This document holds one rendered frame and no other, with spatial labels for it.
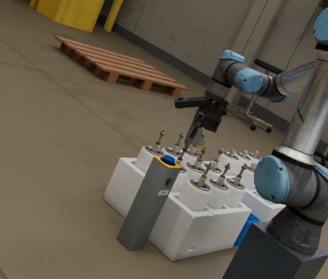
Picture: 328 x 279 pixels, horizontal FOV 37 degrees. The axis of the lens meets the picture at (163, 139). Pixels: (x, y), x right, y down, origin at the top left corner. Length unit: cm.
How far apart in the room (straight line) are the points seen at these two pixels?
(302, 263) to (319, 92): 46
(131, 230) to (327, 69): 78
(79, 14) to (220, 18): 167
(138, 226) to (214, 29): 469
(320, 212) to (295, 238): 10
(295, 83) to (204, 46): 460
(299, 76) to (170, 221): 63
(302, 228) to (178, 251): 46
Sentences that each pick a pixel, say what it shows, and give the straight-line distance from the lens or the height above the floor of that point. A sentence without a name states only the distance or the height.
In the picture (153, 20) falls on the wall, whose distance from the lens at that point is 680.
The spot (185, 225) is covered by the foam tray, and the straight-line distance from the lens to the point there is 164.
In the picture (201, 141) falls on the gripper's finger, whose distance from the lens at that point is 170.
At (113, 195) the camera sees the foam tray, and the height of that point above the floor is 4.
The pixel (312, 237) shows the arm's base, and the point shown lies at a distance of 145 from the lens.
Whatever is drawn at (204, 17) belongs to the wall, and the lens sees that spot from 624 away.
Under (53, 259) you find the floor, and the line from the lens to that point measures 145.
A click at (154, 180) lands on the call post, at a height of 25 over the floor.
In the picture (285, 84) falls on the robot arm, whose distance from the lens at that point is 160.
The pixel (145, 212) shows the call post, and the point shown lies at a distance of 158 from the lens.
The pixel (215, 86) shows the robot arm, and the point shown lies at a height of 57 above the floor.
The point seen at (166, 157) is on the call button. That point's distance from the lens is 154.
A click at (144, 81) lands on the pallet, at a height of 7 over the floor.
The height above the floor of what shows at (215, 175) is 24.
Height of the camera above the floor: 78
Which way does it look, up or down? 15 degrees down
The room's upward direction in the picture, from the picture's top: 25 degrees clockwise
